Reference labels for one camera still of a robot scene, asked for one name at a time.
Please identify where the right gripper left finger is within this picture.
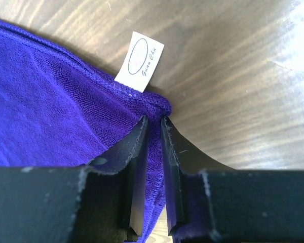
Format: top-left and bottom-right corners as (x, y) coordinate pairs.
(0, 116), (149, 242)

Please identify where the purple towel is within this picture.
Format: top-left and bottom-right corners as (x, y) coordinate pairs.
(0, 20), (172, 242)

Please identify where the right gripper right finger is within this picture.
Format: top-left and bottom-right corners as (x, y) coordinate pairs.
(161, 117), (304, 242)

